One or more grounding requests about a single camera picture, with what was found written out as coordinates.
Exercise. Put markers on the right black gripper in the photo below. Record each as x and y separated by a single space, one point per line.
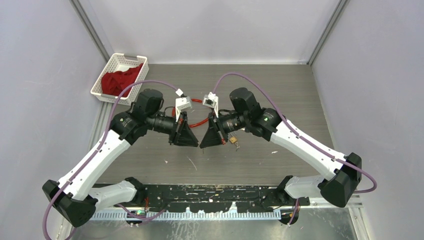
212 136

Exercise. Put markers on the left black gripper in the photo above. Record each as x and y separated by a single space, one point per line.
183 136

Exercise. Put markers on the brass padlock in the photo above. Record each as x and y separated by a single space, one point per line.
233 140

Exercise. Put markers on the red cable lock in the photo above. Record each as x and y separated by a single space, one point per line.
194 125

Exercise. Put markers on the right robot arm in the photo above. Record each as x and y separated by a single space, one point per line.
339 174

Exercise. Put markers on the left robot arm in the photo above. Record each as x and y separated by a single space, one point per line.
96 159

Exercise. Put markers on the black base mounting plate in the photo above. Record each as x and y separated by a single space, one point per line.
212 198

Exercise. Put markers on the red cloth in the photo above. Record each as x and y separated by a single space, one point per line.
113 83

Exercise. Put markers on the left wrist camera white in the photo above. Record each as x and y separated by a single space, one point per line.
182 104

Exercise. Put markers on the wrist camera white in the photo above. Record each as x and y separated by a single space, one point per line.
182 104
211 100

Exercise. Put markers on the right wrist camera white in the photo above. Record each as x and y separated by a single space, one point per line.
211 100

